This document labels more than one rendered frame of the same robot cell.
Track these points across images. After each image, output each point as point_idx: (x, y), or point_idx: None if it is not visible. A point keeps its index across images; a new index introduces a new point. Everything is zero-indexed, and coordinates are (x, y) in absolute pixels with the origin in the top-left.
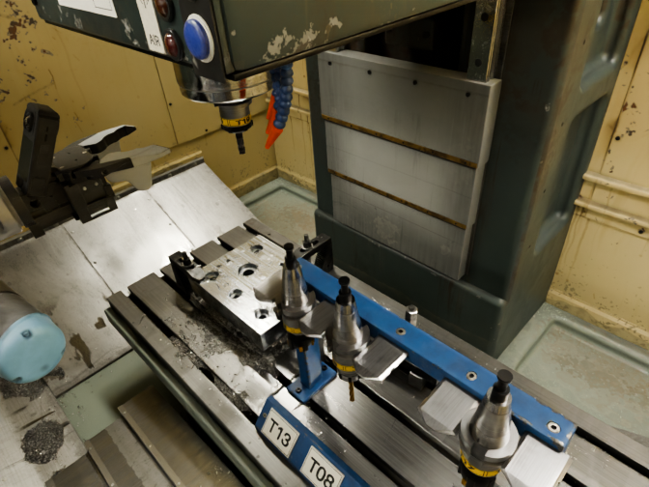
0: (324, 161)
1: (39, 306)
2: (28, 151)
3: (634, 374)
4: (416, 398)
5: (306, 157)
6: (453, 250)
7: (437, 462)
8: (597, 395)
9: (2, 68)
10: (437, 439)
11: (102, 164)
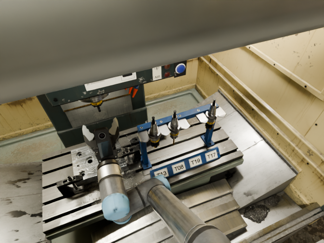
0: (54, 110)
1: None
2: (107, 145)
3: (168, 102)
4: (166, 139)
5: (3, 124)
6: (128, 103)
7: (184, 143)
8: (168, 113)
9: None
10: (179, 141)
11: (116, 133)
